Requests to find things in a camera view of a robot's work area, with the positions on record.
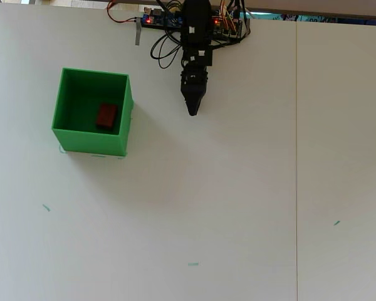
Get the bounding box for coloured jumper wires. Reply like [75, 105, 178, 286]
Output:
[218, 0, 243, 32]

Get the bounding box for grey tape strip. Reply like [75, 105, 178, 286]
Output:
[134, 17, 143, 46]

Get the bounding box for thin red cable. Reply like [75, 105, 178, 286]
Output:
[107, 0, 138, 24]

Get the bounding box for green square bin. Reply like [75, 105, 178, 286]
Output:
[51, 67, 135, 157]

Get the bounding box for circuit board with jumper wires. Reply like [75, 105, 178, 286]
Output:
[212, 11, 243, 39]

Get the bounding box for red block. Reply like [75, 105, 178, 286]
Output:
[95, 102, 118, 130]

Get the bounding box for blue circuit board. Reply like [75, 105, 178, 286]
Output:
[142, 8, 185, 29]

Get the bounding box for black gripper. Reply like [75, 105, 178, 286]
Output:
[179, 46, 214, 117]

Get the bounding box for thick black power cable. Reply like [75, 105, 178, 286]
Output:
[238, 0, 252, 41]

